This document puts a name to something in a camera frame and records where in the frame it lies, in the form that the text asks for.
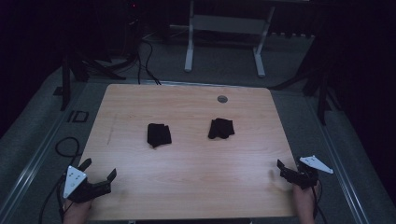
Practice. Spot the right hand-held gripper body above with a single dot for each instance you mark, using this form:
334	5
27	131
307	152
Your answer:
306	174

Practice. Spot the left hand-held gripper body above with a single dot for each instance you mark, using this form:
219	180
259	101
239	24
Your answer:
74	182

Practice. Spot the black sock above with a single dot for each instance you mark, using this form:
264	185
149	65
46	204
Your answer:
158	134
221	128

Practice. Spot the person's right hand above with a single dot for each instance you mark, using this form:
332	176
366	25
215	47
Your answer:
305	202

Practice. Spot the person's left hand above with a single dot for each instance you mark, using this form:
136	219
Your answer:
76	213

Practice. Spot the black floor tape marker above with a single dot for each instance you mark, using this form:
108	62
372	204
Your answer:
78	116

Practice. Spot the black tripod stand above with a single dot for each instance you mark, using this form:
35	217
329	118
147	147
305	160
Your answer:
66	81
322	99

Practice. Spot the grey round table grommet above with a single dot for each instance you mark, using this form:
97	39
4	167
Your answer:
222	99

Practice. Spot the dark power strip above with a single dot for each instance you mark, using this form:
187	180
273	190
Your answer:
291	34

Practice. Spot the grey metal floor rail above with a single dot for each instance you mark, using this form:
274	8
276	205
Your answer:
339	168
29	169

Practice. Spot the white metal table frame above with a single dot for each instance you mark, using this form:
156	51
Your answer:
229	25

